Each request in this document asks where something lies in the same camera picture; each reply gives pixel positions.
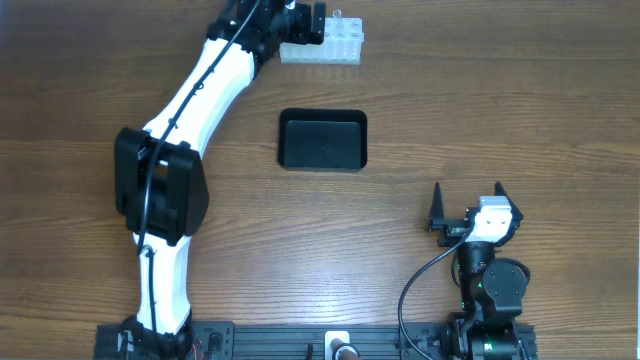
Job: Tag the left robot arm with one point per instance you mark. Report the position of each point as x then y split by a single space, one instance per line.
220 85

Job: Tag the mounting rail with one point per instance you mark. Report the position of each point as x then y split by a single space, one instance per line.
280 342

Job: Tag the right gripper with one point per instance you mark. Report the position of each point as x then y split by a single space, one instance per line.
452 231

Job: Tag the black tray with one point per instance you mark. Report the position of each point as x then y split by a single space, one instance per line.
322 140

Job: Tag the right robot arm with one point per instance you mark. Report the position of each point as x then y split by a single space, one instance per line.
492 285

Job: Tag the white test tube rack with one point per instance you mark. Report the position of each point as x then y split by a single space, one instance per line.
300 52

